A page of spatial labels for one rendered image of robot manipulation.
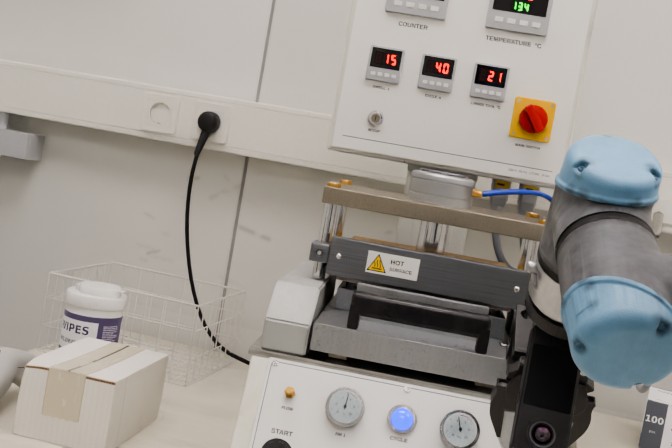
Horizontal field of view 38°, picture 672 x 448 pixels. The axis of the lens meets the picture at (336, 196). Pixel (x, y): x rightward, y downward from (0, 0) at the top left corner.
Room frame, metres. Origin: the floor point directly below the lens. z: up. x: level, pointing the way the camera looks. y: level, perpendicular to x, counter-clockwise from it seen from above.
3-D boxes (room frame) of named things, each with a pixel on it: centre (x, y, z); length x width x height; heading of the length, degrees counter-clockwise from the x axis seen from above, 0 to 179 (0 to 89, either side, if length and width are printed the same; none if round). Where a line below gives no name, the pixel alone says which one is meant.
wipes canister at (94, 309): (1.41, 0.32, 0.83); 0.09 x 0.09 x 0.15
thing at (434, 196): (1.25, -0.15, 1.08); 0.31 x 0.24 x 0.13; 85
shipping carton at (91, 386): (1.23, 0.26, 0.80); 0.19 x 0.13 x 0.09; 167
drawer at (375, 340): (1.17, -0.12, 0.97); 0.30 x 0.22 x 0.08; 175
